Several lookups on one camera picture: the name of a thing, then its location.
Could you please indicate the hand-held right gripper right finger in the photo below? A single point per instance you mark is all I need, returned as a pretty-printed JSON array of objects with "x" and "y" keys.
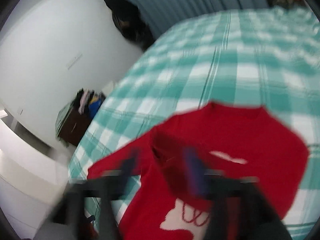
[{"x": 196, "y": 175}]

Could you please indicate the green plaid blanket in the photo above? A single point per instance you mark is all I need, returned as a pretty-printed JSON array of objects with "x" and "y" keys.
[{"x": 225, "y": 67}]

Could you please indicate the red sweater with white dog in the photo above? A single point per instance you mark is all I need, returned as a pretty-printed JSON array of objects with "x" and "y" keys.
[{"x": 237, "y": 135}]

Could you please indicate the white cabinet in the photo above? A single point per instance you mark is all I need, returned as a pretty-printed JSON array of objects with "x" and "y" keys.
[{"x": 25, "y": 160}]

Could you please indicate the dark hanging clothes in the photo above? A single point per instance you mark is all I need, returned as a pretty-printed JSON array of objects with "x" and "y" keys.
[{"x": 130, "y": 22}]

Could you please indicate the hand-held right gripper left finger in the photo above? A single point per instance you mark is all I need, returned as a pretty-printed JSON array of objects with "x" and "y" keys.
[{"x": 126, "y": 166}]

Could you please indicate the white wall plate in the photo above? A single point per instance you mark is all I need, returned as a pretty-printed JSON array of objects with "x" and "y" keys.
[{"x": 74, "y": 60}]

